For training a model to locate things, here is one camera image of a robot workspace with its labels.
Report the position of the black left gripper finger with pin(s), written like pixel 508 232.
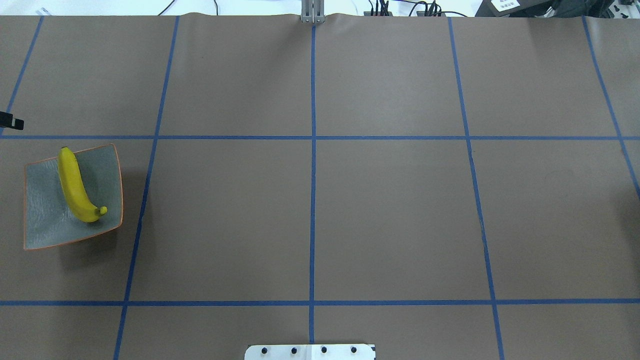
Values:
pixel 8 120

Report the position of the grey square plate orange rim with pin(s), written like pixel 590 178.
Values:
pixel 48 222

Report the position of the black box white label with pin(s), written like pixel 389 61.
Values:
pixel 513 8

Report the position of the aluminium frame post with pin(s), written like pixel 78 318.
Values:
pixel 312 12

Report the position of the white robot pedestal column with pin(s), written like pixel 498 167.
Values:
pixel 358 351

